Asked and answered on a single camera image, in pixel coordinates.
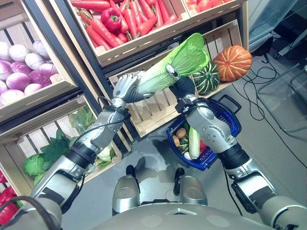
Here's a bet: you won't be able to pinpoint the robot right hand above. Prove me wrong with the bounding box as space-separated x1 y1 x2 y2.
165 64 195 99

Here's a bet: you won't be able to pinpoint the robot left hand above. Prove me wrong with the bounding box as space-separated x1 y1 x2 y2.
112 70 154 104

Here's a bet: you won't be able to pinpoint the large napa cabbage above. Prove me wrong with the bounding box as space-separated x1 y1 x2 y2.
136 33 213 94

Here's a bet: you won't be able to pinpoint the blue shopping basket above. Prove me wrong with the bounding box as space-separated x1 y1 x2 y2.
166 94 242 171

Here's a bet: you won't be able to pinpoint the green striped pumpkin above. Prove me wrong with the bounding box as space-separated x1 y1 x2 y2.
191 61 221 96

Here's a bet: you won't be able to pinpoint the empty slatted wooden crate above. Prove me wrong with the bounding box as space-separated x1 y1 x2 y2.
108 69 185 138

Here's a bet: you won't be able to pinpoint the wooden carrot crate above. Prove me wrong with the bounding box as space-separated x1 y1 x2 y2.
49 0 192 68

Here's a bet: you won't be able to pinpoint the orange striped pumpkin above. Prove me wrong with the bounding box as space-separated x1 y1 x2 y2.
213 45 253 82

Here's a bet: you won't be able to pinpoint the bagged leafy greens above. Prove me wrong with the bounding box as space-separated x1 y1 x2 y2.
68 106 96 135

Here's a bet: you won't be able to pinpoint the small green striped squash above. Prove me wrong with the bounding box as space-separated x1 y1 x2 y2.
178 136 191 154

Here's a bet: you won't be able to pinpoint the small napa cabbage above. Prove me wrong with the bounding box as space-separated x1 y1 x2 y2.
189 126 201 160

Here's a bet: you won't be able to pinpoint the wooden pumpkin crate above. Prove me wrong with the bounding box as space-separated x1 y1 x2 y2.
189 19 250 96

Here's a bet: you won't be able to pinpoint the pale green cabbage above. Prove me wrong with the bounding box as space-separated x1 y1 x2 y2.
95 143 117 168

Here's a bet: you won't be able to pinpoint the wooden tomato crate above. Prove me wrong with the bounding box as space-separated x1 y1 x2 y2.
183 0 249 20

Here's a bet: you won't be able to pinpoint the wooden onion crate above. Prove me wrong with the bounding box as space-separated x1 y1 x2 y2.
0 0 78 123

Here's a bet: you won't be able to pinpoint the dark green leafy vegetable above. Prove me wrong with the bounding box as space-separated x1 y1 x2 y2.
40 129 80 163

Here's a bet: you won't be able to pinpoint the white onion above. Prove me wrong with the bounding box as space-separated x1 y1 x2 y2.
33 40 50 58
9 44 31 62
24 52 46 70
0 41 12 62

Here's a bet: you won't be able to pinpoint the glass side table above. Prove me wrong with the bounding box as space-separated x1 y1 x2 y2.
256 63 307 134

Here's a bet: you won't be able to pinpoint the robot right leg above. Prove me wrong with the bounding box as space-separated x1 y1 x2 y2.
172 167 208 207

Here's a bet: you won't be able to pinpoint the robot leg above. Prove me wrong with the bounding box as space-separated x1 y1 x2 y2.
172 167 208 207
112 164 142 216

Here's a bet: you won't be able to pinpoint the robot left leg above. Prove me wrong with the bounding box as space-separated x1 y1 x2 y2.
112 164 142 216

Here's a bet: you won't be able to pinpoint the clear plastic panel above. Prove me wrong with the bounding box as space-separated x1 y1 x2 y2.
248 0 307 53

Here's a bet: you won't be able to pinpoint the green lettuce head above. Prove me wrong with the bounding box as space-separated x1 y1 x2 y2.
23 154 47 177

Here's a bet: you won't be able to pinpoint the wooden leafy greens crate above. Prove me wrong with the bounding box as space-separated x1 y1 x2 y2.
0 94 123 190

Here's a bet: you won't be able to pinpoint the silver robot torso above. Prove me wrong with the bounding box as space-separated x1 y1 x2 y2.
91 202 274 230

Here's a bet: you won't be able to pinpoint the black shelf frame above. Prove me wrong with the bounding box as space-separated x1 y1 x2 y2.
23 0 132 154

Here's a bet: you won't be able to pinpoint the black floor cable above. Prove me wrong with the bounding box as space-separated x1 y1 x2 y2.
231 54 280 120

